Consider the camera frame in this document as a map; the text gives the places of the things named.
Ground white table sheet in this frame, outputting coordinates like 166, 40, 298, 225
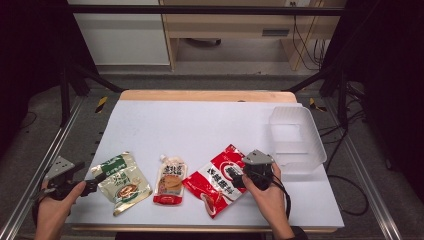
65, 99, 345, 229

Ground green and gold sauce pouch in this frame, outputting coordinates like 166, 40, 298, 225
90, 151, 154, 217

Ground black horizontal frame bar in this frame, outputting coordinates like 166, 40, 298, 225
66, 4, 348, 17

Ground spouted white and red pouch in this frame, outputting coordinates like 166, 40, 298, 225
152, 154, 189, 206

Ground wooden desk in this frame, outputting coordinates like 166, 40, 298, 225
159, 0, 348, 72

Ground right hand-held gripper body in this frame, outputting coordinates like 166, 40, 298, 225
241, 149, 276, 192

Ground person's dark clothing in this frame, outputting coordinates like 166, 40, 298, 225
114, 232, 268, 240

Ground person's right hand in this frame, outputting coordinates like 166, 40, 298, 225
241, 163, 289, 218

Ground red and white seasoning packet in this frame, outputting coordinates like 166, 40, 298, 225
181, 143, 265, 220

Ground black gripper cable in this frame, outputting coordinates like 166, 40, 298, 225
271, 171, 293, 222

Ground thin black floor cable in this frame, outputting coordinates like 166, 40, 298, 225
18, 110, 38, 131

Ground person's left hand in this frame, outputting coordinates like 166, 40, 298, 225
35, 180, 88, 220

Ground dark curtain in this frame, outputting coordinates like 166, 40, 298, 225
319, 0, 424, 201
0, 0, 99, 159

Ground black and yellow tape marker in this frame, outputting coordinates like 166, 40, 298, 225
95, 96, 109, 114
308, 97, 328, 113

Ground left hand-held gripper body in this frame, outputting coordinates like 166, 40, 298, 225
31, 155, 88, 202

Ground black floor cable loop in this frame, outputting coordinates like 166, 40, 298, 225
325, 174, 371, 217

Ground wooden table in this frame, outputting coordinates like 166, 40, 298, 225
65, 89, 345, 234

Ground clear plastic container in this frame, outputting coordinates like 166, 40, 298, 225
268, 105, 328, 175

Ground white cabinet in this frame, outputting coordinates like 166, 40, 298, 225
67, 0, 171, 67

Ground black hanging cables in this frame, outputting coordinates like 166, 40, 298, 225
291, 2, 332, 72

